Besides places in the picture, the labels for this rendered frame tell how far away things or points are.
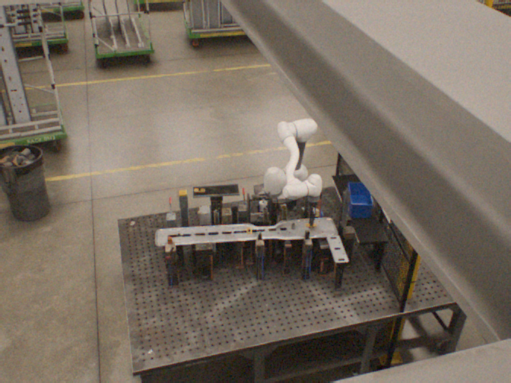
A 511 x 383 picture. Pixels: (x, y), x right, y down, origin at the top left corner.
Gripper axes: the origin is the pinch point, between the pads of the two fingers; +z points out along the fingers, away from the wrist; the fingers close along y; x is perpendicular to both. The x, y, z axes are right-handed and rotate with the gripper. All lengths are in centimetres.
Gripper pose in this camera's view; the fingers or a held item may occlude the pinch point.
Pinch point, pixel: (311, 220)
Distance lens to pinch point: 409.5
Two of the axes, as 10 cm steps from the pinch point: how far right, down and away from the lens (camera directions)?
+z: -0.1, 8.2, 5.7
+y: 1.2, 5.7, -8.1
